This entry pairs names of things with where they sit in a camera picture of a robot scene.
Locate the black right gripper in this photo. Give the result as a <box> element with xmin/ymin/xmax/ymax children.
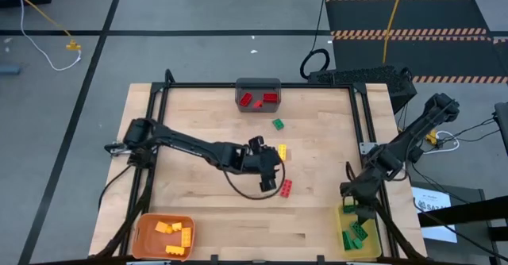
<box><xmin>340</xmin><ymin>165</ymin><xmax>384</xmax><ymax>225</ymax></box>

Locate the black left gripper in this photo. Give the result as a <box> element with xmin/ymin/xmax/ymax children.
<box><xmin>237</xmin><ymin>135</ymin><xmax>283</xmax><ymax>193</ymax></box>

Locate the yellow translucent plastic bin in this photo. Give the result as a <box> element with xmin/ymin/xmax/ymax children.
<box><xmin>336</xmin><ymin>203</ymin><xmax>383</xmax><ymax>259</ymax></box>

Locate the clear plastic bin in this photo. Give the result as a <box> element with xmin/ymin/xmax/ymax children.
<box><xmin>234</xmin><ymin>77</ymin><xmax>283</xmax><ymax>113</ymax></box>

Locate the white printed sign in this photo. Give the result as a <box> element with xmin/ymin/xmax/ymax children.
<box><xmin>410</xmin><ymin>185</ymin><xmax>458</xmax><ymax>244</ymax></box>

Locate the grey desk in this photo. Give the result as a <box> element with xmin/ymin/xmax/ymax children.
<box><xmin>410</xmin><ymin>180</ymin><xmax>508</xmax><ymax>265</ymax></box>

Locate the orange plastic bin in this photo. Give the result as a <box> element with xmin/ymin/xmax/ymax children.
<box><xmin>131</xmin><ymin>213</ymin><xmax>196</xmax><ymax>262</ymax></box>

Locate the grey panel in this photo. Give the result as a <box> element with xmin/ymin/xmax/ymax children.
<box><xmin>493</xmin><ymin>101</ymin><xmax>508</xmax><ymax>157</ymax></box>

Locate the black hazard-striped floor mat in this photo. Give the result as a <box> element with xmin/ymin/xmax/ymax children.
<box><xmin>324</xmin><ymin>0</ymin><xmax>490</xmax><ymax>36</ymax></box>
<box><xmin>332</xmin><ymin>34</ymin><xmax>508</xmax><ymax>86</ymax></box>

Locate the black looped cable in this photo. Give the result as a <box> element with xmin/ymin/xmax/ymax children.
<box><xmin>220</xmin><ymin>159</ymin><xmax>287</xmax><ymax>201</ymax></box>

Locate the silver mounting bracket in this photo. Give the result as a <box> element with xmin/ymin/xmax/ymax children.
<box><xmin>359</xmin><ymin>141</ymin><xmax>378</xmax><ymax>156</ymax></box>

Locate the black aluminium table frame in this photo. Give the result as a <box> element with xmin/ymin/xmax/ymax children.
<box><xmin>90</xmin><ymin>68</ymin><xmax>432</xmax><ymax>265</ymax></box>

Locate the black cable with coil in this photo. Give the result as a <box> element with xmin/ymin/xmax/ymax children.
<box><xmin>298</xmin><ymin>0</ymin><xmax>332</xmax><ymax>80</ymax></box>

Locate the yellow hanging cable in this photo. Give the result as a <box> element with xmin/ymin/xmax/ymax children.
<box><xmin>382</xmin><ymin>0</ymin><xmax>408</xmax><ymax>66</ymax></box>

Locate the yellow floor cable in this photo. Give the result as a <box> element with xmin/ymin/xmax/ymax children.
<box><xmin>0</xmin><ymin>0</ymin><xmax>75</xmax><ymax>42</ymax></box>

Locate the white floor cable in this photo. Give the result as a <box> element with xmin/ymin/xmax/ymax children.
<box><xmin>10</xmin><ymin>0</ymin><xmax>83</xmax><ymax>72</ymax></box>

